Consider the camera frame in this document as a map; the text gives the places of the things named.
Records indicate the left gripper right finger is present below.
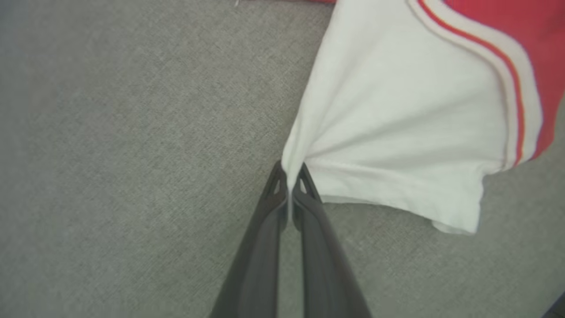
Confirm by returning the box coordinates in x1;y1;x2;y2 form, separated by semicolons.
291;163;372;318

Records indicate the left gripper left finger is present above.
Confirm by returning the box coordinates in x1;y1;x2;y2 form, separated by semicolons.
210;160;290;318

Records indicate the grey fabric padded surface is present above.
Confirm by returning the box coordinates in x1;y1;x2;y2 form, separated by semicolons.
0;0;565;318

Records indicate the red and white jersey shirt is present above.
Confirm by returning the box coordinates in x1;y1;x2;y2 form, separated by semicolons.
281;0;565;235

